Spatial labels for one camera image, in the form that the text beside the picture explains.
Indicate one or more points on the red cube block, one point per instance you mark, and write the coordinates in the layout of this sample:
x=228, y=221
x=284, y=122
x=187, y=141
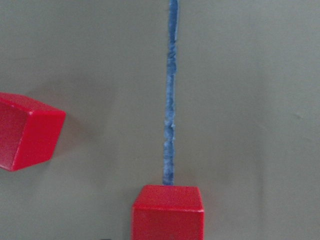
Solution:
x=29, y=131
x=164, y=212

